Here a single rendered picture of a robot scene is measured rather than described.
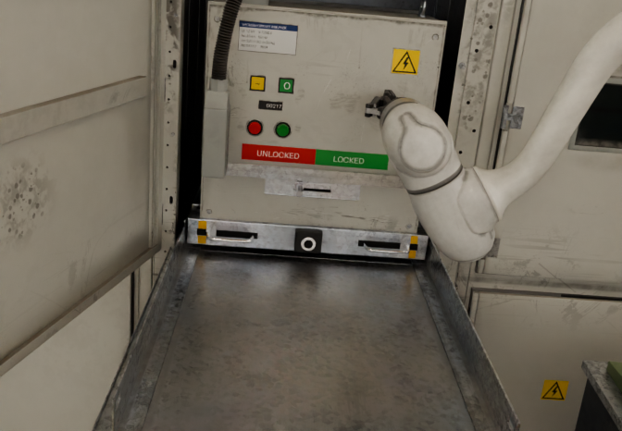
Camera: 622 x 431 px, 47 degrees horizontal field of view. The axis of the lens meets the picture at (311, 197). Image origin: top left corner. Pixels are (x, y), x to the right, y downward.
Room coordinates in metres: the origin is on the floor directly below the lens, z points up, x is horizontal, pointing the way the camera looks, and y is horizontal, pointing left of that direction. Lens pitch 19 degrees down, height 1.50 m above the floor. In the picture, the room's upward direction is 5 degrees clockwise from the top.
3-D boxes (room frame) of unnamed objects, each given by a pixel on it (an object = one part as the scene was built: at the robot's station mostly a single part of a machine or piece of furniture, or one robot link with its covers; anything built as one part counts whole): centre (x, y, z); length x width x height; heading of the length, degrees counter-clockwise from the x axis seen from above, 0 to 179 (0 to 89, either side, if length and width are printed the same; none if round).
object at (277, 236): (1.51, 0.00, 0.89); 0.54 x 0.05 x 0.06; 93
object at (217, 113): (1.42, 0.20, 1.14); 0.08 x 0.05 x 0.17; 3
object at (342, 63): (1.50, 0.00, 1.15); 0.48 x 0.01 x 0.48; 93
